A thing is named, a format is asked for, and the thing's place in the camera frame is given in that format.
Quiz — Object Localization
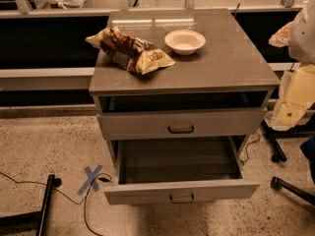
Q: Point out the black stand leg left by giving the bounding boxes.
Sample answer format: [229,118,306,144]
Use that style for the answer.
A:
[0,174,61,236]

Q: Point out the black floor cable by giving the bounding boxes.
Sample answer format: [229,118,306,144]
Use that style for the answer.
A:
[0,170,113,236]

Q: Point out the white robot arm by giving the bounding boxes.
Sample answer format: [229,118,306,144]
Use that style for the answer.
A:
[267,0,315,131]

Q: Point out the blue tape cross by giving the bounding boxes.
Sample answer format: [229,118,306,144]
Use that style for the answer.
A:
[77,165,102,196]

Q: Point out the white bowl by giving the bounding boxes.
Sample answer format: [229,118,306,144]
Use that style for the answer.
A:
[164,29,206,55]

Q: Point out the grey drawer cabinet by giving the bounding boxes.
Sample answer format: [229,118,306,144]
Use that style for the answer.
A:
[88,8,281,167]

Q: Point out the grey drawer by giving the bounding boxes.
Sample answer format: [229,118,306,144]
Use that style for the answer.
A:
[97,108,267,141]
[104,137,259,205]

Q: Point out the black stand leg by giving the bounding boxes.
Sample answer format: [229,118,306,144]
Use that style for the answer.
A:
[0,174,61,236]
[261,121,315,205]

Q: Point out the black stand leg right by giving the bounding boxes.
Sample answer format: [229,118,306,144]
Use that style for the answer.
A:
[261,121,315,205]

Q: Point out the brown yellow snack bag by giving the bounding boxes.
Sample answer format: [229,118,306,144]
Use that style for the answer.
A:
[86,27,175,75]

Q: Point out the grey top drawer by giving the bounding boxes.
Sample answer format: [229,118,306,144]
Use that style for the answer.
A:
[97,108,267,141]

